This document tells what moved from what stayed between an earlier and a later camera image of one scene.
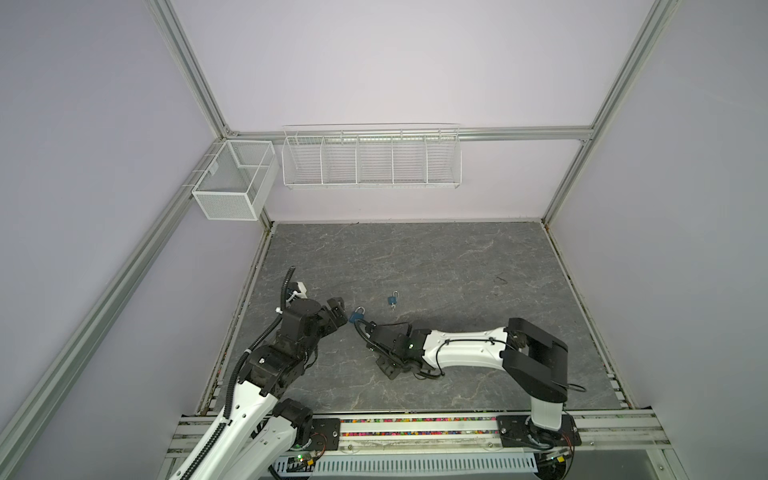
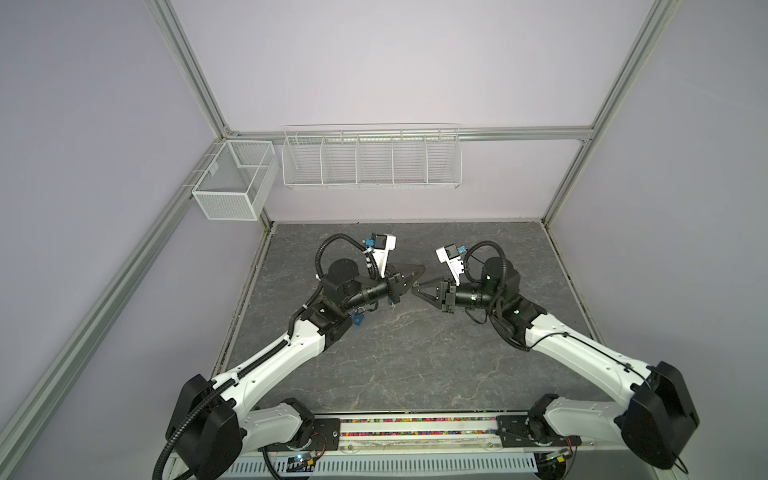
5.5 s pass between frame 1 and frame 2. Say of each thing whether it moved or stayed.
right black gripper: moved
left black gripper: moved
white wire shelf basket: stayed
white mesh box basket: stayed
